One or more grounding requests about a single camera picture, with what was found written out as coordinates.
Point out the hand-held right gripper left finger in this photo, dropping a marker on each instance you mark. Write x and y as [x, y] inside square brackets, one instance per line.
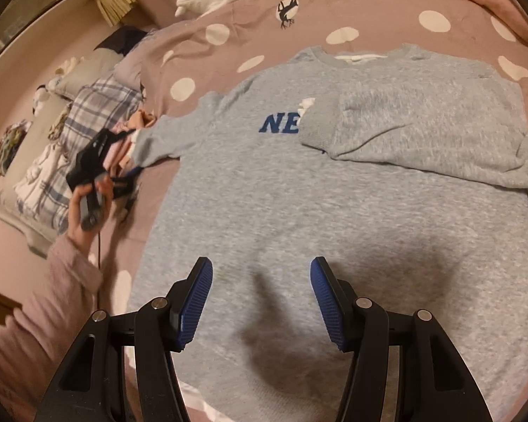
[198, 303]

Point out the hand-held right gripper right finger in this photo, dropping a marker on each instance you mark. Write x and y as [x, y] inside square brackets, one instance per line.
[328, 303]

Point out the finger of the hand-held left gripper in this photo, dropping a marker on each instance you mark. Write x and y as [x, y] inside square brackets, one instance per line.
[122, 135]
[125, 182]

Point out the grey sweatshirt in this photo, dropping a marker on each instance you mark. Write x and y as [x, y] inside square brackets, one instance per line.
[334, 211]

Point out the person's left forearm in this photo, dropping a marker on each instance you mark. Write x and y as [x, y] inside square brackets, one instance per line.
[31, 329]

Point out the pink clothes pile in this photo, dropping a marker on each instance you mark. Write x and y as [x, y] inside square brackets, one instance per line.
[143, 119]

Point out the person's left hand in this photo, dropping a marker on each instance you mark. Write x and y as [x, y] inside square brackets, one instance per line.
[81, 224]

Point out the plaid cloth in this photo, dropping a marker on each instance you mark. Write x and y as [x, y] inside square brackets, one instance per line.
[92, 105]

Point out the grey pillow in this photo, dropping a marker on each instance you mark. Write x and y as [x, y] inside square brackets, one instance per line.
[92, 68]

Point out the floral cloth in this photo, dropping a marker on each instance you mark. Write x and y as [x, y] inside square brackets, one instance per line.
[11, 145]

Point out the dark cloth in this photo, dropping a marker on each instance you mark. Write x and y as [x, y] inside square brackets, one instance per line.
[123, 37]

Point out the wicker basket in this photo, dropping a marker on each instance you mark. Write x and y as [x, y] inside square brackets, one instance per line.
[114, 0]

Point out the mauve polka dot blanket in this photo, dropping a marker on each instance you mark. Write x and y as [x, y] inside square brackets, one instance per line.
[378, 13]

